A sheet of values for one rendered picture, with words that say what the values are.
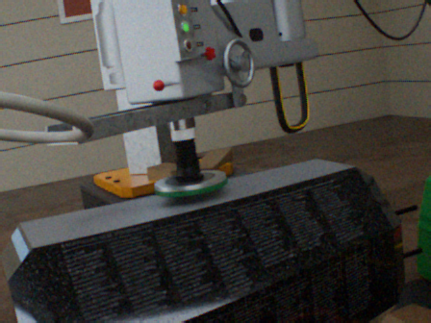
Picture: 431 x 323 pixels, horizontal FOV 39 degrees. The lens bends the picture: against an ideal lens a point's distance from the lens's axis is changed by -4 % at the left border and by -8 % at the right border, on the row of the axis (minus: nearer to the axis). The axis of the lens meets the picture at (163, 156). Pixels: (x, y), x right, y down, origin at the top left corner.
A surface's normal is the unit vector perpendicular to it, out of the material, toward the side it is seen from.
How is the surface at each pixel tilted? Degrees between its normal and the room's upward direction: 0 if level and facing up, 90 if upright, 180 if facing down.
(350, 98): 90
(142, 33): 90
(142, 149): 90
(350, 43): 90
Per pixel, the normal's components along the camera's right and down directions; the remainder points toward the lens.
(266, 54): 0.75, -0.02
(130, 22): -0.65, 0.22
